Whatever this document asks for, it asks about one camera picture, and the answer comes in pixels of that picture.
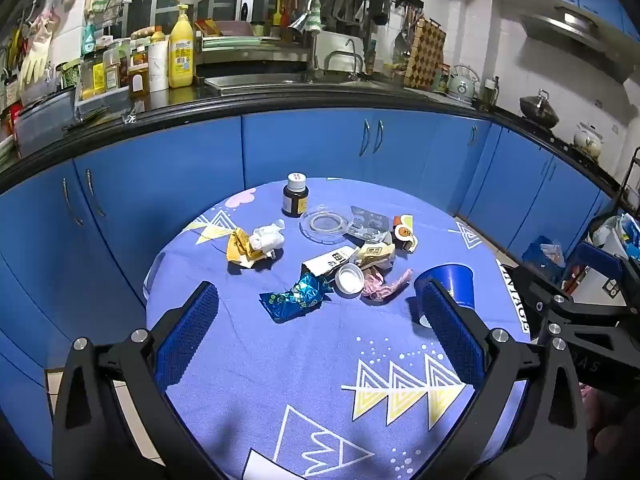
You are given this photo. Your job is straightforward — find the grey bin blue bag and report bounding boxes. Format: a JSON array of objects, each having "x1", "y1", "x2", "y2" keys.
[{"x1": 522, "y1": 235, "x2": 566, "y2": 281}]

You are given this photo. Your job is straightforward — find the yellow detergent bottle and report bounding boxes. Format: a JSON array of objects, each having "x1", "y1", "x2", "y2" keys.
[{"x1": 167, "y1": 4, "x2": 196, "y2": 89}]

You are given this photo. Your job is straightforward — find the yellow liquid jar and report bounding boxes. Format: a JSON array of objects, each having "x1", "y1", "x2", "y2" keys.
[{"x1": 80, "y1": 60, "x2": 107, "y2": 101}]

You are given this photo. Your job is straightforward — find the pink wrapper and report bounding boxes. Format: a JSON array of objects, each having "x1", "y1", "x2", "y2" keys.
[{"x1": 361, "y1": 266, "x2": 414, "y2": 305}]

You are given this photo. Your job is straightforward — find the white tissue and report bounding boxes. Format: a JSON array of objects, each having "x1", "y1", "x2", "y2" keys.
[{"x1": 249, "y1": 220, "x2": 287, "y2": 253}]

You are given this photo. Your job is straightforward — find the clear glass dish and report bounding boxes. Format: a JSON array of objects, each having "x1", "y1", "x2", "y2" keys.
[{"x1": 299, "y1": 203, "x2": 352, "y2": 244}]

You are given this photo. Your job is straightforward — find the silver blister pack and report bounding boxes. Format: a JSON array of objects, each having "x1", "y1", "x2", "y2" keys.
[{"x1": 346, "y1": 205, "x2": 390, "y2": 242}]

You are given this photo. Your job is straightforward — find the tall white appliance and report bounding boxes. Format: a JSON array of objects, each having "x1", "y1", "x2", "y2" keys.
[{"x1": 570, "y1": 255, "x2": 640, "y2": 311}]

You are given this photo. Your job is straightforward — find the white ceramic pot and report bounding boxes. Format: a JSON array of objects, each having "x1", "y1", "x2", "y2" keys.
[{"x1": 572, "y1": 124, "x2": 603, "y2": 157}]

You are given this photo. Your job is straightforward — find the green kettle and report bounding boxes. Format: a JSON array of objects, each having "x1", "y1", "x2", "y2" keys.
[{"x1": 446, "y1": 64, "x2": 481, "y2": 105}]

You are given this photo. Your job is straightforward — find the small chrome faucet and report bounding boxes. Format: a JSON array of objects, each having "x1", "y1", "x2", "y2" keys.
[{"x1": 325, "y1": 39, "x2": 363, "y2": 78}]

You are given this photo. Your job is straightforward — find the black wok with lid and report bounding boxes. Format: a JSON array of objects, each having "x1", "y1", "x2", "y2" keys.
[{"x1": 519, "y1": 89, "x2": 560, "y2": 130}]

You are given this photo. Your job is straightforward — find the white plastic lid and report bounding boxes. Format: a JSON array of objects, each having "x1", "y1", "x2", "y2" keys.
[{"x1": 334, "y1": 263, "x2": 366, "y2": 299}]

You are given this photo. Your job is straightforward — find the brown medicine bottle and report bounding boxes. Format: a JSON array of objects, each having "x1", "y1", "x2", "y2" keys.
[{"x1": 282, "y1": 172, "x2": 310, "y2": 218}]

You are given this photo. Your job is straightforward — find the blue paper cup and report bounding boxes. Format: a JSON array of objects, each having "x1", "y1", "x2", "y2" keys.
[{"x1": 413, "y1": 261, "x2": 475, "y2": 330}]

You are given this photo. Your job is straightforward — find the chrome kitchen faucet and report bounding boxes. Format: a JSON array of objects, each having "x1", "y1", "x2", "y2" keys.
[{"x1": 287, "y1": 9, "x2": 322, "y2": 78}]

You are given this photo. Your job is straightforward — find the steel sink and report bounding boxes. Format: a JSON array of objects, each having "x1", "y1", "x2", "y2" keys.
[{"x1": 204, "y1": 72, "x2": 311, "y2": 92}]

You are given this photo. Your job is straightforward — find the black metal rack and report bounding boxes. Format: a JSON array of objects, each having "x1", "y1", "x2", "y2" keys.
[{"x1": 620, "y1": 147, "x2": 640, "y2": 221}]

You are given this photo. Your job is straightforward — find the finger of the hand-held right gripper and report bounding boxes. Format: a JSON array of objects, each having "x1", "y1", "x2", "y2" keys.
[
  {"x1": 574, "y1": 241, "x2": 640, "y2": 292},
  {"x1": 500, "y1": 264, "x2": 577, "y2": 322}
]

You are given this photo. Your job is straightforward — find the green knit cloth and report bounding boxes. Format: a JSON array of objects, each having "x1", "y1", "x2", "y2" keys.
[{"x1": 305, "y1": 0, "x2": 325, "y2": 35}]

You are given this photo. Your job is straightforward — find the yellow snack wrapper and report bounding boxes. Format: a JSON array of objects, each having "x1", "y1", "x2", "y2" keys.
[{"x1": 226, "y1": 228, "x2": 273, "y2": 267}]

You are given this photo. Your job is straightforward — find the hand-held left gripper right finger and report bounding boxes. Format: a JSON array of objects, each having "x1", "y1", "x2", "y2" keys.
[{"x1": 417, "y1": 279, "x2": 587, "y2": 480}]

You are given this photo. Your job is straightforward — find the person's right hand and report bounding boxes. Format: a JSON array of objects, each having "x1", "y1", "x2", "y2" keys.
[{"x1": 592, "y1": 410, "x2": 640, "y2": 463}]

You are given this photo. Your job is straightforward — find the beige packet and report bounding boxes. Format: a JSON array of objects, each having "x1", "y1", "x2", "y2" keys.
[{"x1": 353, "y1": 242, "x2": 396, "y2": 269}]

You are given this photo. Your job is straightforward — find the clear plastic storage box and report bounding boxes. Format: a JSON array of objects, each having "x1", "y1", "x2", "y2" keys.
[{"x1": 14, "y1": 91, "x2": 77, "y2": 156}]

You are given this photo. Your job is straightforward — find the blue foil wrapper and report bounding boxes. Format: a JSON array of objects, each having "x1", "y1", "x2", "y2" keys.
[{"x1": 258, "y1": 271, "x2": 333, "y2": 323}]

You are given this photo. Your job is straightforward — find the yellow rubber glove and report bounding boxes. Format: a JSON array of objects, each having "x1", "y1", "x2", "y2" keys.
[{"x1": 19, "y1": 10, "x2": 61, "y2": 86}]

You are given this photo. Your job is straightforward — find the white plastic bag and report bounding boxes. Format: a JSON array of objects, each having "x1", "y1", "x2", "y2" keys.
[{"x1": 592, "y1": 212, "x2": 640, "y2": 261}]

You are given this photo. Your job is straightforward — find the white printed paper box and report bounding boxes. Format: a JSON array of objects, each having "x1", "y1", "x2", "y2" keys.
[{"x1": 301, "y1": 245, "x2": 358, "y2": 279}]

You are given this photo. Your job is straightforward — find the steel range hood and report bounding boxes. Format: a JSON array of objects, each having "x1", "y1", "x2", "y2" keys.
[{"x1": 517, "y1": 6, "x2": 636, "y2": 83}]

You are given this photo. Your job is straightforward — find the blue base cabinets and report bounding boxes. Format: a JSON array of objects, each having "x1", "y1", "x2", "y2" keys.
[{"x1": 0, "y1": 105, "x2": 621, "y2": 461}]

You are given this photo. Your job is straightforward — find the brown sauce jar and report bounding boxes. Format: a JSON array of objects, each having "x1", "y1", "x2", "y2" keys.
[{"x1": 128, "y1": 57, "x2": 151, "y2": 98}]

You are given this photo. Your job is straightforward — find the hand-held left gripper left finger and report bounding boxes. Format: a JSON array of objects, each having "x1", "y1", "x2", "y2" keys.
[{"x1": 52, "y1": 280, "x2": 223, "y2": 480}]

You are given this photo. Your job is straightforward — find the checkered cutting board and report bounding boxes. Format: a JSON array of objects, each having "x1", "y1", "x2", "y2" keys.
[{"x1": 404, "y1": 17, "x2": 447, "y2": 92}]

